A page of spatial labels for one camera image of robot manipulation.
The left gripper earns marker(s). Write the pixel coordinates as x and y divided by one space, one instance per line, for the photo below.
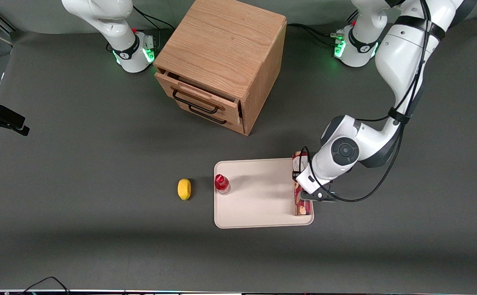
294 176

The red cookie box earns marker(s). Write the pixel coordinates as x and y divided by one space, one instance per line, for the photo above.
304 208

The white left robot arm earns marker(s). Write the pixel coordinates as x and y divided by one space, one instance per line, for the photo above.
402 61

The beige plastic tray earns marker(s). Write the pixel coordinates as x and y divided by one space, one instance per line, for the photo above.
263 200

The small red bottle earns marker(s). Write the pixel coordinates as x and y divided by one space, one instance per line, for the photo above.
222 183

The wooden drawer, narrow front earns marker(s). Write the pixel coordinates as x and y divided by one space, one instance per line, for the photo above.
222 123

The yellow lemon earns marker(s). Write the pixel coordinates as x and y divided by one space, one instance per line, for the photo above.
184 189

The wooden drawer, wide front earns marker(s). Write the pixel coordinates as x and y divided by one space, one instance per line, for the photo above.
199 92

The oak wooden drawer cabinet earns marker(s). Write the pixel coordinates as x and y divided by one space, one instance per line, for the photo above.
222 45

